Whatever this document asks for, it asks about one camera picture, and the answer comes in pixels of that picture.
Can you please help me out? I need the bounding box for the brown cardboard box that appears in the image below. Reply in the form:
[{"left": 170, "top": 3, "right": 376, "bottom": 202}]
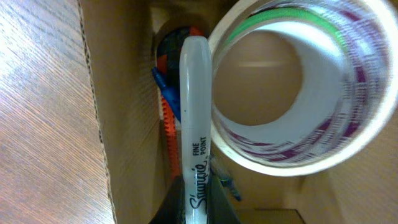
[{"left": 78, "top": 0, "right": 397, "bottom": 223}]

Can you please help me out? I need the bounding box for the green tape roll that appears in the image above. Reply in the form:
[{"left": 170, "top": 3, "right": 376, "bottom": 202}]
[{"left": 223, "top": 7, "right": 345, "bottom": 48}]

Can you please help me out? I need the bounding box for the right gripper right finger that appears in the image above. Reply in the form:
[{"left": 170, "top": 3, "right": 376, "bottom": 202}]
[{"left": 206, "top": 175, "right": 241, "bottom": 224}]

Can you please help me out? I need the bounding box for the black permanent marker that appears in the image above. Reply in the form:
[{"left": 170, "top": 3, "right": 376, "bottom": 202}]
[{"left": 180, "top": 36, "right": 213, "bottom": 224}]

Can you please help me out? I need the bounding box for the cream masking tape roll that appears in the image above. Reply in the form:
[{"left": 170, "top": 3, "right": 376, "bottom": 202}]
[{"left": 209, "top": 1, "right": 397, "bottom": 177}]

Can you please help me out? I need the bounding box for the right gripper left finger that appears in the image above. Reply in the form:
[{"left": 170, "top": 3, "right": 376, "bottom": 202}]
[{"left": 149, "top": 176, "right": 185, "bottom": 224}]

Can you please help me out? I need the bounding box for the orange utility knife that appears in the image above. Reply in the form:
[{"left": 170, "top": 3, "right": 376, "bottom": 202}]
[{"left": 152, "top": 26, "right": 205, "bottom": 179}]

